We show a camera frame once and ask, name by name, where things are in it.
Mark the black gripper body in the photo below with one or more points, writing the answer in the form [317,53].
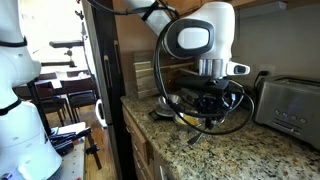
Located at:
[215,100]

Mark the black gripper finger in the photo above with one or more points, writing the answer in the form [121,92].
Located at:
[212,116]
[206,116]

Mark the silver spoon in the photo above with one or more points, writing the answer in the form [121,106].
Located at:
[195,139]

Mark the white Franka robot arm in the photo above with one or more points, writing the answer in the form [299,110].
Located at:
[220,20]

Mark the yellow grain contents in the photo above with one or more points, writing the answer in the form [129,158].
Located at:
[190,119]

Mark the empty steel bowl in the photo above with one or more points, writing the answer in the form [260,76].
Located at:
[165,101]

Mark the black kitchen scale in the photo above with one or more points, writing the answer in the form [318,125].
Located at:
[160,114]

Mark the wooden base cabinet drawers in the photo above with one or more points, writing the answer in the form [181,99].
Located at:
[138,140]

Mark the wooden cutting board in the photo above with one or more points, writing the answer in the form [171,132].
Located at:
[146,75]

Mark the stainless steel toaster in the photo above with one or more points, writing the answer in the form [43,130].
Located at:
[290,106]

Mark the dark tall refrigerator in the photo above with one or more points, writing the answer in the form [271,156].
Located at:
[110,100]

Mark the black clamp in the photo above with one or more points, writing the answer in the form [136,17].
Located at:
[94,150]

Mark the dark wooden chair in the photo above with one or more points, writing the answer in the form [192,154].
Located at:
[80,96]
[50,100]

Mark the dark dining table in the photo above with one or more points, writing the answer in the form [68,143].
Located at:
[75,83]

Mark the black tool bundle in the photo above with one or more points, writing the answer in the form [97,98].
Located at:
[66,141]

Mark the white robot cart top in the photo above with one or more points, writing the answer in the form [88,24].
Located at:
[71,163]

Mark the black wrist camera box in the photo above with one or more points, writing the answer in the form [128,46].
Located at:
[203,85]

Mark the white wall outlet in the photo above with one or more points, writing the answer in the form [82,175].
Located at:
[271,69]

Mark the black camera stand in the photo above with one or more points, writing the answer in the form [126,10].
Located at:
[66,44]

